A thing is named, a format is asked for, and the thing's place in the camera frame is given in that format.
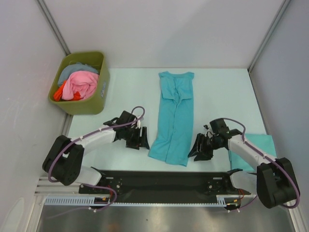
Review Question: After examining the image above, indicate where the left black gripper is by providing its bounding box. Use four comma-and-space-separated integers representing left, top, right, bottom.
123, 126, 149, 150

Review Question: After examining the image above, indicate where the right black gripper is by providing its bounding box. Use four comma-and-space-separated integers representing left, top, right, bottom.
187, 133, 223, 161

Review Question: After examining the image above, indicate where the cyan blue t shirt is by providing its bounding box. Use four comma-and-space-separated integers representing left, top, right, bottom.
148, 72, 195, 167

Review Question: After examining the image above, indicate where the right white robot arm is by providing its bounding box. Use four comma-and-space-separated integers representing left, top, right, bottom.
188, 117, 300, 209

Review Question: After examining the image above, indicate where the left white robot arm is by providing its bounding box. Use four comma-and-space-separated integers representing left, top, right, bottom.
42, 106, 150, 193

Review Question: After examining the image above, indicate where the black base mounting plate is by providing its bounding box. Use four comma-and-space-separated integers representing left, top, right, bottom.
79, 171, 240, 201

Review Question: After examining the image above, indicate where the olive green plastic bin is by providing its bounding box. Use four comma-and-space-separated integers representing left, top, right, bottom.
48, 51, 110, 115

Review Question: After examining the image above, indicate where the folded teal t shirt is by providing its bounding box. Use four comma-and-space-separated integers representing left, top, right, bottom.
228, 133, 277, 173

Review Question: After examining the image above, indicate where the pink t shirt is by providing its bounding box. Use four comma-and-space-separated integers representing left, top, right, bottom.
61, 71, 99, 101

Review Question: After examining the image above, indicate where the orange red t shirt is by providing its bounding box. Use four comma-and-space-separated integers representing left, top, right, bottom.
53, 81, 82, 102

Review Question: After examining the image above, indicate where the grey blue t shirt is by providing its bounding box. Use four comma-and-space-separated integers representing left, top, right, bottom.
57, 62, 99, 87

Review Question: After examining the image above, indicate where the aluminium extrusion rail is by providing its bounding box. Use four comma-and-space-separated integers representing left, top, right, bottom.
35, 176, 80, 196

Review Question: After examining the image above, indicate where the white slotted cable duct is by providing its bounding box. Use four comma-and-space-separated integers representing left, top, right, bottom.
44, 196, 240, 207

